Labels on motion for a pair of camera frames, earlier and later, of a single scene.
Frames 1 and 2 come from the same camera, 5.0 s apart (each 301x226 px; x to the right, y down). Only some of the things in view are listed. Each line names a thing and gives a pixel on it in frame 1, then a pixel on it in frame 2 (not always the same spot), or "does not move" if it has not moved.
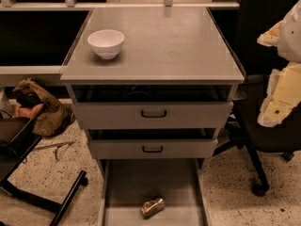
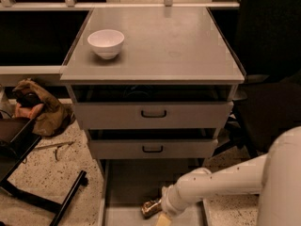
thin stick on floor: x=57 y=144 does not move
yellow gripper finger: x=270 y=38 to x=171 y=203
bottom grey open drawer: x=152 y=192 does not move
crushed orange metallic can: x=152 y=206 does not move
